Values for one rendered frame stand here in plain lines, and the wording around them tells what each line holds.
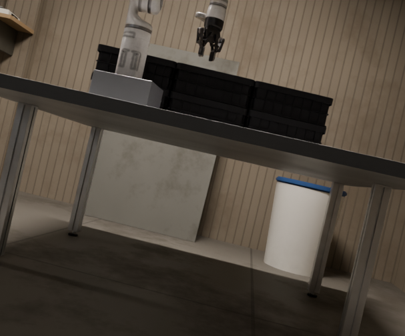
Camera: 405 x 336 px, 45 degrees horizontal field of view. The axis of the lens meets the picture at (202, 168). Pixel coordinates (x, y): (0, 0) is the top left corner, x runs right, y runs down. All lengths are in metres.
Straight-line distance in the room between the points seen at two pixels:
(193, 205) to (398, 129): 1.82
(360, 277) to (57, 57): 3.42
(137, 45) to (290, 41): 2.78
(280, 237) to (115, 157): 1.45
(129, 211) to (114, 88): 2.37
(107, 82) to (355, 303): 1.20
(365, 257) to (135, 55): 1.11
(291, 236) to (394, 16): 2.10
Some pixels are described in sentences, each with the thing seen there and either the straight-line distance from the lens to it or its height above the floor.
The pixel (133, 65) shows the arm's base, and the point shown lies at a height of 0.84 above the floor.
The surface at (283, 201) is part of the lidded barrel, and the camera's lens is 3.49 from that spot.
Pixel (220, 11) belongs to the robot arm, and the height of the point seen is 1.17.
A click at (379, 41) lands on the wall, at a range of 4.45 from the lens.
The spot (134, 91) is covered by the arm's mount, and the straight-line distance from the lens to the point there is 1.55.
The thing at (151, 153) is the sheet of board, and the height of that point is 0.59.
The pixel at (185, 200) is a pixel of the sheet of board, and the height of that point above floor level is 0.29.
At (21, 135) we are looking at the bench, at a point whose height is 0.53.
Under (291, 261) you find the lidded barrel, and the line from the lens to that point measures 3.49.
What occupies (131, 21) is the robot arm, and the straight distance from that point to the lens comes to 1.69.
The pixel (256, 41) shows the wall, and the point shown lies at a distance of 4.32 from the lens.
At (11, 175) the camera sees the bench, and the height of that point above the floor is 0.36.
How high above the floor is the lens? 0.57
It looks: level
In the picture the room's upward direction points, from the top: 13 degrees clockwise
